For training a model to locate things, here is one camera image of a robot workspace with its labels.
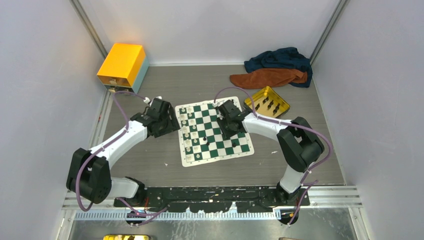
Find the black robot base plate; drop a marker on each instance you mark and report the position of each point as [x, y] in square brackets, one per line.
[246, 199]

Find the gold metal tin tray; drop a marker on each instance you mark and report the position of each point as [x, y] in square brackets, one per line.
[268, 103]

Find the dark blue cloth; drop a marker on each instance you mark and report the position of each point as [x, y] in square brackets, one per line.
[282, 58]

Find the yellow teal drawer box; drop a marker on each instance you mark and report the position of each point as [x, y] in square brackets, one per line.
[124, 68]

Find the aluminium wall rail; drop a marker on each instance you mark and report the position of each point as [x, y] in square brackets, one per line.
[87, 23]
[335, 16]

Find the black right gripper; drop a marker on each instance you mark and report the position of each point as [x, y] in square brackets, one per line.
[227, 134]

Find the orange brown cloth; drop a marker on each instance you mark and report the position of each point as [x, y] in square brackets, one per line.
[268, 77]

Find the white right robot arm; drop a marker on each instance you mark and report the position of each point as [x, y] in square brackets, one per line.
[300, 145]

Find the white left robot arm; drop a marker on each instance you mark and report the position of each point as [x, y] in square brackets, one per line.
[90, 169]

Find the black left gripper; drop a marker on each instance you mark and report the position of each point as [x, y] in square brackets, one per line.
[172, 124]

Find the green white chess mat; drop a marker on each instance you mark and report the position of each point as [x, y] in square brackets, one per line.
[200, 120]

